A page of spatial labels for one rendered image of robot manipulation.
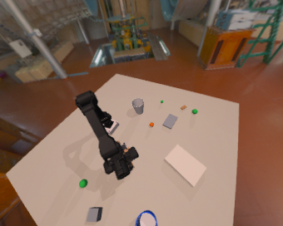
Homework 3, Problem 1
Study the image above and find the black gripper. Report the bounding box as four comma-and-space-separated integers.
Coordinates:
103, 147, 139, 174

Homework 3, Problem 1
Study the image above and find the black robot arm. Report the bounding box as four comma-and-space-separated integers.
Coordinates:
75, 90, 133, 180

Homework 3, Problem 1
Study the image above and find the blue mug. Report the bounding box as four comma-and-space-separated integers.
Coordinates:
135, 210, 157, 226

